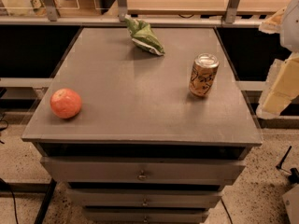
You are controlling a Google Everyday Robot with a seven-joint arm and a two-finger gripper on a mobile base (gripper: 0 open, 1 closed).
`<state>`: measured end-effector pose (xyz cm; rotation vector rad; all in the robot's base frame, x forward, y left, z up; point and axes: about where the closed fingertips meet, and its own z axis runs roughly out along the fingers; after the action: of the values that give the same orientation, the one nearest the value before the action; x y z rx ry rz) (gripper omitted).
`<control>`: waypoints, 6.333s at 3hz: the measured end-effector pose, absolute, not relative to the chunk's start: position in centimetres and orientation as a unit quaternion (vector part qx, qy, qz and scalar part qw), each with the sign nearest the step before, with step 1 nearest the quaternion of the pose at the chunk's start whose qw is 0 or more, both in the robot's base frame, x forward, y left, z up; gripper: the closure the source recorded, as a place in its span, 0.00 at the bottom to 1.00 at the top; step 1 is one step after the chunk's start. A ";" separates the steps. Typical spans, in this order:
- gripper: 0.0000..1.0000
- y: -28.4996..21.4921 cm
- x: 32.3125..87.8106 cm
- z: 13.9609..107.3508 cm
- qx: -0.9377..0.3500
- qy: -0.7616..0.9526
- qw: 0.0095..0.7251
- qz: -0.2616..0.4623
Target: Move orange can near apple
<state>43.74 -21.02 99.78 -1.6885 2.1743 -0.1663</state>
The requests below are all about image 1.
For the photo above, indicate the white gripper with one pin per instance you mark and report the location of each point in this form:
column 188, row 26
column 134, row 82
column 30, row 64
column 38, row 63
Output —
column 291, row 28

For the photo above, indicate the orange soda can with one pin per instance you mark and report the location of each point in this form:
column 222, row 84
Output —
column 204, row 70

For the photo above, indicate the red apple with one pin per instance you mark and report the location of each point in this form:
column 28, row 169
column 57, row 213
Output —
column 65, row 103

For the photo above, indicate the green chip bag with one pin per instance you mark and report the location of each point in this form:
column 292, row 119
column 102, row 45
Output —
column 143, row 36

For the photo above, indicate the white box corner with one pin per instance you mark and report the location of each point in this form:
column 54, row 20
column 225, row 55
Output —
column 291, row 201

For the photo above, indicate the grey drawer cabinet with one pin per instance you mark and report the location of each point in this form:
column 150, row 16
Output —
column 138, row 106

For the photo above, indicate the bottom drawer with knob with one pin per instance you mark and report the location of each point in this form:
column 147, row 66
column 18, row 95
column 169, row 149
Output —
column 146, row 216

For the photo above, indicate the drawer with knob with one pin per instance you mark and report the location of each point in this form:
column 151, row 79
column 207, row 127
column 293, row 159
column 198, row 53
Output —
column 146, row 216
column 144, row 198
column 102, row 170

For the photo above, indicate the top drawer with knob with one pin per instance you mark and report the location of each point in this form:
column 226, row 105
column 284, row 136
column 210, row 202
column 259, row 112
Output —
column 102, row 170

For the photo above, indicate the middle drawer with knob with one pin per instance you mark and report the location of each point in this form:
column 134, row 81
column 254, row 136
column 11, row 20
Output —
column 144, row 198

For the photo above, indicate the metal railing post right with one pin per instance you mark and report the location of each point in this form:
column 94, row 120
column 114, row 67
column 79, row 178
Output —
column 231, row 10

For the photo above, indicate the metal railing post middle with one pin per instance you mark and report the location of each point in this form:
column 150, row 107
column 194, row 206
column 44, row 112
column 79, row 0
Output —
column 123, row 9

